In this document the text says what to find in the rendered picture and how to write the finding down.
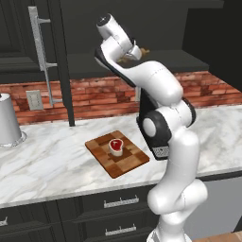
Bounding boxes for brown wooden rolling pin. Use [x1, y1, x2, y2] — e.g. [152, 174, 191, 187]
[117, 46, 151, 64]

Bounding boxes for wooden checkered cutting board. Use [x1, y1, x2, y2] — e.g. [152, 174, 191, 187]
[84, 130, 151, 180]

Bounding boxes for raw red meat steak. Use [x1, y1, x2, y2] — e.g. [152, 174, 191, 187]
[108, 138, 125, 157]

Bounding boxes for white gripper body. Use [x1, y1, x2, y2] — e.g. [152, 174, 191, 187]
[129, 39, 144, 61]

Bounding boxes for long silver door handle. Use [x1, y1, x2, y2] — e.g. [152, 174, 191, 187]
[27, 6, 63, 107]

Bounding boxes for black cabinet door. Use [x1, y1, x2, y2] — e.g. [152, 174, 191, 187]
[47, 0, 76, 128]

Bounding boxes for black open wall cabinet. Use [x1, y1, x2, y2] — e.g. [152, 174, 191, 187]
[60, 0, 225, 80]

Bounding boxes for grey dishwasher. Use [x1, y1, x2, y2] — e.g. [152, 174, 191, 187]
[184, 176, 242, 241]

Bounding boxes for grey wall outlet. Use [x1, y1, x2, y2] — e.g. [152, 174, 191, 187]
[26, 90, 44, 112]

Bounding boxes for black drawer front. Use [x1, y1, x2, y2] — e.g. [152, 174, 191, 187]
[80, 184, 156, 223]
[0, 199, 62, 242]
[82, 216, 160, 242]

